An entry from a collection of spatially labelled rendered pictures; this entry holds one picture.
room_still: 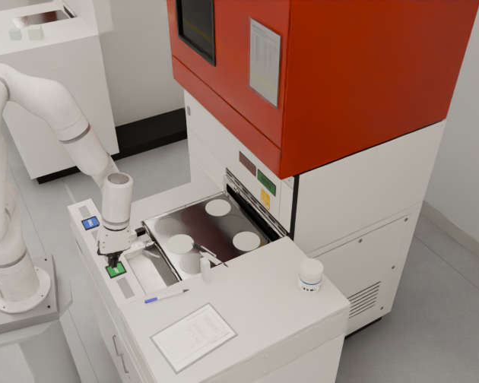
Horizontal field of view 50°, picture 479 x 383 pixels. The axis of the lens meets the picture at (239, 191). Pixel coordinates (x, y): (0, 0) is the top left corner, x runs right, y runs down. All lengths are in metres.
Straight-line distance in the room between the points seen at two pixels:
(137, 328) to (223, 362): 0.28
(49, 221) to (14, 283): 1.74
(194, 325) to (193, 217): 0.55
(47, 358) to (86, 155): 0.92
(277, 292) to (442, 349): 1.38
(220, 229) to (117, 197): 0.55
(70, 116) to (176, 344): 0.69
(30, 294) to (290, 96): 1.06
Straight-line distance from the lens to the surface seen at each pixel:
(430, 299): 3.05
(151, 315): 1.62
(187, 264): 1.83
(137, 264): 1.88
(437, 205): 3.45
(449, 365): 2.83
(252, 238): 1.91
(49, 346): 2.05
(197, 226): 1.96
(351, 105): 1.67
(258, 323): 1.58
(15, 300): 1.87
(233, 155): 2.02
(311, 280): 1.61
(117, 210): 1.55
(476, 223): 3.30
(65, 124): 1.37
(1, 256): 1.72
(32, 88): 1.36
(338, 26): 1.50
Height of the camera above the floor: 2.23
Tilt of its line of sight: 39 degrees down
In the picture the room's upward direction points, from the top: straight up
